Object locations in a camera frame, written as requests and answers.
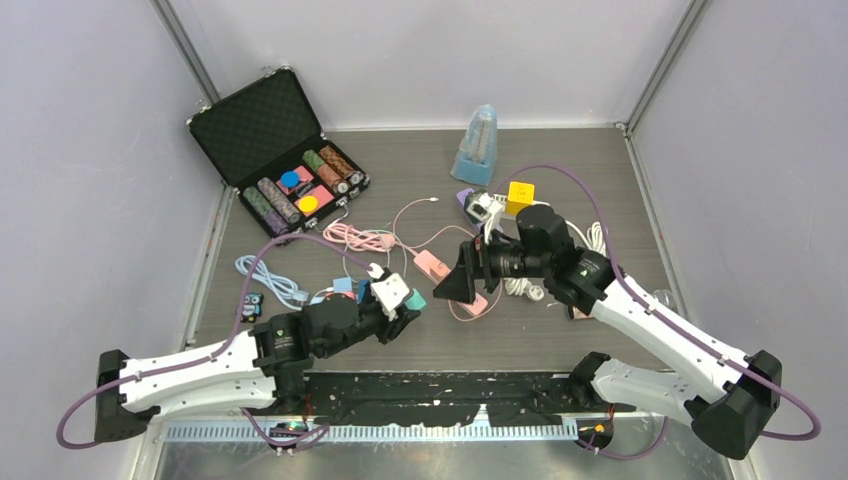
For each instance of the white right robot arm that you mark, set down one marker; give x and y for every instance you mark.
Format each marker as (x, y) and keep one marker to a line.
(715, 389)

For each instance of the orange pink charger plug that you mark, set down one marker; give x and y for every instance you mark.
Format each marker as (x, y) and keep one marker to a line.
(438, 270)

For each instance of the teal charger plug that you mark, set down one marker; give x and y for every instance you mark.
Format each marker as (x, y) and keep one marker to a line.
(415, 301)

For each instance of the blue wrapped metronome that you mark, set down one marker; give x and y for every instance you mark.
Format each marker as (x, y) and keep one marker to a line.
(476, 157)

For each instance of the dark blue cube socket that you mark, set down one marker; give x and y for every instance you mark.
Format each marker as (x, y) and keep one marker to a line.
(362, 290)

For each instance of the yellow cube socket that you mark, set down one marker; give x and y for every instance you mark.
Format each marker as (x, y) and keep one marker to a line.
(519, 196)

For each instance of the pink power strip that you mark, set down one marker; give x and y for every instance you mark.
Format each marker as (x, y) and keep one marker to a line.
(421, 261)

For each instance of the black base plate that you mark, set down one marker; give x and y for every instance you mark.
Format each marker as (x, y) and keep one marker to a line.
(437, 399)

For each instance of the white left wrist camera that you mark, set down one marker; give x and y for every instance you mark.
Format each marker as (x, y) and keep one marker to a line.
(389, 289)

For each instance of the black chip case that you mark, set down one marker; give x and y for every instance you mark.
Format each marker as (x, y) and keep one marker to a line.
(267, 143)

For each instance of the glittery small cylinder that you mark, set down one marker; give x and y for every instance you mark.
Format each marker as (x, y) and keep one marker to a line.
(664, 296)

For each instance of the blue owl figurine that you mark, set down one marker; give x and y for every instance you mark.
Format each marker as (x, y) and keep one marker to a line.
(251, 308)

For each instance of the light blue charger plug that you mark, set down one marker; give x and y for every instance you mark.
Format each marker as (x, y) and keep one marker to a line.
(343, 286)

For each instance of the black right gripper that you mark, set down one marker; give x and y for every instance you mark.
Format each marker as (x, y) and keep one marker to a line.
(460, 285)

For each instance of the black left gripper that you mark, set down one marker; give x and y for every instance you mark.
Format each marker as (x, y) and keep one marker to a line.
(391, 328)

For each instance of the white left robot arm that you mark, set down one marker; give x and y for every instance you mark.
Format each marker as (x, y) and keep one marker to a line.
(262, 370)

